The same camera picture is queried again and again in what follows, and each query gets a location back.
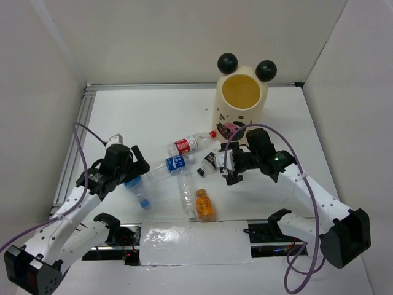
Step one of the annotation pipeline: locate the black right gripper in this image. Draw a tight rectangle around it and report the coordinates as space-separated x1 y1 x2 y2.
220 141 261 184

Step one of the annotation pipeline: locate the aluminium frame rail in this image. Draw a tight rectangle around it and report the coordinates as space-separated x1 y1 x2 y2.
47 81 305 222

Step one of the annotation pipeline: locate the orange juice bottle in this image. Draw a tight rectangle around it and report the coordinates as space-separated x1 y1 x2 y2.
196 189 216 222

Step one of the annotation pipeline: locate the blue label crushed bottle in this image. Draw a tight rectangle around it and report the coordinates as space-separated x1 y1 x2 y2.
124 176 150 210

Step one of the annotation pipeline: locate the cream bin with black ears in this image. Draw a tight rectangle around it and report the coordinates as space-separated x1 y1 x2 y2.
212 53 278 143

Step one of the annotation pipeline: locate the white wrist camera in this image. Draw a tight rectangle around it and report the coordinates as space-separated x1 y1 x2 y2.
105 133 123 148
215 150 235 171

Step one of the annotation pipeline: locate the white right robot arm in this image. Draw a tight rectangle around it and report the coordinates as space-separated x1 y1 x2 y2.
216 128 371 269

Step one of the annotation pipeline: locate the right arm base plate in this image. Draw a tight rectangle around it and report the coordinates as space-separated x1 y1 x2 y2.
243 221 302 258

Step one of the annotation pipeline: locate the white taped cover sheet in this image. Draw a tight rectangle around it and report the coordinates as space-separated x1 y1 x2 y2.
139 221 252 267

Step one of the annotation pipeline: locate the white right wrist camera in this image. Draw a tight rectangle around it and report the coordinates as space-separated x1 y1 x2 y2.
215 150 235 171

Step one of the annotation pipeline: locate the blue label clear bottle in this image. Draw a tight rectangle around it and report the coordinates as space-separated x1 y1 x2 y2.
147 155 195 181

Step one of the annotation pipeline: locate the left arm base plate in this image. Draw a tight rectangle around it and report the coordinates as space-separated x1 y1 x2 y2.
82 224 141 267

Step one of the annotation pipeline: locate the clear unlabelled plastic bottle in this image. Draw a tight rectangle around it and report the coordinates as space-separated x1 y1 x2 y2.
177 169 197 221

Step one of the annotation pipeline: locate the black label small bottle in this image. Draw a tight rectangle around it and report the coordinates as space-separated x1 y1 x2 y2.
197 149 219 177

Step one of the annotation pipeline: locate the red label plastic bottle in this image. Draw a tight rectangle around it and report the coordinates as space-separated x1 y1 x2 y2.
167 130 217 157

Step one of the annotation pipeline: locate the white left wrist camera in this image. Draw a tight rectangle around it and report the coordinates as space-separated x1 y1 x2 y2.
105 133 123 148

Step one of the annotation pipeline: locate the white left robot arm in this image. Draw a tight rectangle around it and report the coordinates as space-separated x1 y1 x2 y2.
4 143 150 294

